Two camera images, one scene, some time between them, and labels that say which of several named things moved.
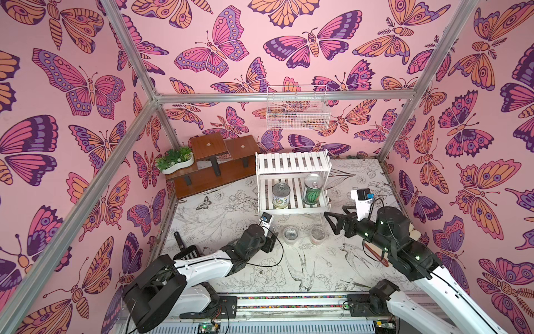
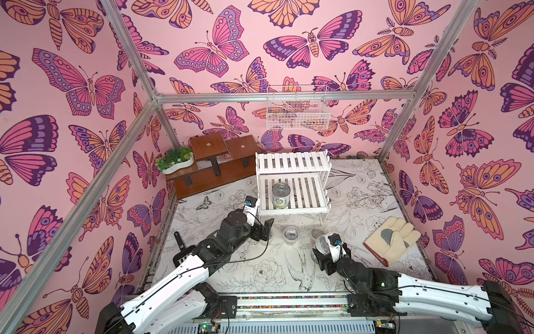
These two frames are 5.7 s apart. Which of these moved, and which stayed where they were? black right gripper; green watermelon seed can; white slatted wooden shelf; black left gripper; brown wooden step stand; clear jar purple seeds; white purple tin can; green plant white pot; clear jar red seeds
Moved: black right gripper; black left gripper; green watermelon seed can
Stayed: white purple tin can; brown wooden step stand; green plant white pot; clear jar purple seeds; white slatted wooden shelf; clear jar red seeds
